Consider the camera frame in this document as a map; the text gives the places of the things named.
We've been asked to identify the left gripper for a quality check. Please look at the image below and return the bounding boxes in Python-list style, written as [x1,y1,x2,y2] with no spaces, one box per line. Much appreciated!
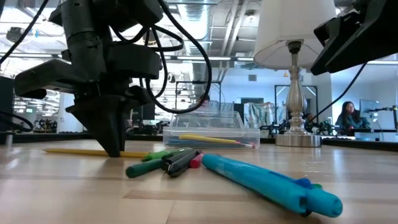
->
[14,57,131,158]

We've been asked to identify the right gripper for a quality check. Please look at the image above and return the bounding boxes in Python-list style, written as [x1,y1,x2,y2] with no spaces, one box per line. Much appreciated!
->
[310,0,398,76]

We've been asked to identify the yellow pencil pink eraser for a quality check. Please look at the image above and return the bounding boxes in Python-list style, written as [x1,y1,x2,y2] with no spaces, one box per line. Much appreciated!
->
[43,148,150,159]

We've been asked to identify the clear plastic supply box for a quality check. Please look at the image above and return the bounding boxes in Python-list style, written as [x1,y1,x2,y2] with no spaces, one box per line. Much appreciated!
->
[162,108,261,150]

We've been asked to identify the black monitor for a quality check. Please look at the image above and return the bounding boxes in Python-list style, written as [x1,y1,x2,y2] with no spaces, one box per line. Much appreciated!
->
[130,101,155,125]

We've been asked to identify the white column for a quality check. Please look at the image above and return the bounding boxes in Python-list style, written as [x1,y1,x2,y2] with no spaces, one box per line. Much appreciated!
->
[57,93,85,134]

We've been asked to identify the bright computer monitor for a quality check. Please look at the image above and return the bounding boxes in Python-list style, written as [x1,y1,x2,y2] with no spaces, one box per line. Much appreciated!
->
[359,98,381,121]

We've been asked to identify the dark green marker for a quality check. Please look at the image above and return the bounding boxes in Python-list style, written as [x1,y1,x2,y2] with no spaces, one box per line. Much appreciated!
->
[125,158,164,179]

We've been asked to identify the person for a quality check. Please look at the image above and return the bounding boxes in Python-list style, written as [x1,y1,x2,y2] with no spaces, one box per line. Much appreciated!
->
[335,101,371,130]
[198,94,213,110]

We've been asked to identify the white shade table lamp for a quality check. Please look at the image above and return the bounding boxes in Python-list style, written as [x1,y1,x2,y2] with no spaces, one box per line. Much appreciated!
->
[253,0,340,147]

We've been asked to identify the background black robot rig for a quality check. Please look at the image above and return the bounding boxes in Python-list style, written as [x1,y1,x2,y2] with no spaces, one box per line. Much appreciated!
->
[257,119,348,136]

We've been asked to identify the short red marker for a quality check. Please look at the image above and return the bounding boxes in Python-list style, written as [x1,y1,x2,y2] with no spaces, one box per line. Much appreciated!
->
[189,152,205,169]

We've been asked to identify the long ceiling light bar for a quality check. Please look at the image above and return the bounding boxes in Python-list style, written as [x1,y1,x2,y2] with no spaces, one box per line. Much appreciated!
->
[0,52,255,62]

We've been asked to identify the translucent plastic sheet cover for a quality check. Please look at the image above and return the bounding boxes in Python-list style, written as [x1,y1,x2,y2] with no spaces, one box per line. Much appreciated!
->
[244,101,289,138]

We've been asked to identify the teal highlighter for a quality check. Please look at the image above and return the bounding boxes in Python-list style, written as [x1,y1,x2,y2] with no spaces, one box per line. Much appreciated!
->
[201,154,343,218]

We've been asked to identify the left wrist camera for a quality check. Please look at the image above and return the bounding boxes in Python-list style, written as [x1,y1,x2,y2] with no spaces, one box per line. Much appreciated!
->
[105,43,163,81]

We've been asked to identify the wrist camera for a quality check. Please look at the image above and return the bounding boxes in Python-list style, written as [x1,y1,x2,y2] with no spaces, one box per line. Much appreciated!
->
[105,43,163,81]
[313,12,363,47]

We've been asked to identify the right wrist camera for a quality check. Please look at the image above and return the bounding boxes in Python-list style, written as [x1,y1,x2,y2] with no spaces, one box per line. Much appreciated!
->
[313,12,363,47]

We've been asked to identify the right arm supply cable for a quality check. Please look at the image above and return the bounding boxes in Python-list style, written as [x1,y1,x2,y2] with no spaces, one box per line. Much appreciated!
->
[304,62,368,125]

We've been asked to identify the arm supply cable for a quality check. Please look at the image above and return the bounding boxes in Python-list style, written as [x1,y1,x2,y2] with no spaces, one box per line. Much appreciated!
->
[304,62,368,125]
[0,0,50,65]

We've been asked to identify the black frame stand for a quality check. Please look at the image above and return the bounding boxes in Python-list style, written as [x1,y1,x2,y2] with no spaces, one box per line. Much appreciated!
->
[273,84,319,125]

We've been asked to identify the blue handled scissors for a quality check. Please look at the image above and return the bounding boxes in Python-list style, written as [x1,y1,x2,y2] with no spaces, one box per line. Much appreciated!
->
[167,139,220,148]

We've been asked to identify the black cable loop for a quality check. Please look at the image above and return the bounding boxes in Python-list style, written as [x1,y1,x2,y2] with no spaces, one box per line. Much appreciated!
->
[0,110,34,132]

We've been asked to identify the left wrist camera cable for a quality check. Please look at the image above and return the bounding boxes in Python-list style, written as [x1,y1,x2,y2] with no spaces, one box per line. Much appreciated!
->
[110,0,213,114]

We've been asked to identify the black aluminium table frame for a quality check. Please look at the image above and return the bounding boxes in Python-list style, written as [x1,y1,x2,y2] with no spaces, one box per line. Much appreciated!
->
[0,131,398,152]

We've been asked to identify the silver metal post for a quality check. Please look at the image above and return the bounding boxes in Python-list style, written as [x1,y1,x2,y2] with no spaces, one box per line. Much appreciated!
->
[4,130,15,149]

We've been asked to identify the left arm supply cable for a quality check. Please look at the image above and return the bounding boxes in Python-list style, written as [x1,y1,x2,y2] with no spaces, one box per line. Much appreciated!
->
[0,0,50,65]

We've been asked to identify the black ceiling camera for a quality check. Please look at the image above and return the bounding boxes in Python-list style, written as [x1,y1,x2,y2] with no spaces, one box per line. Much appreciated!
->
[5,27,24,43]

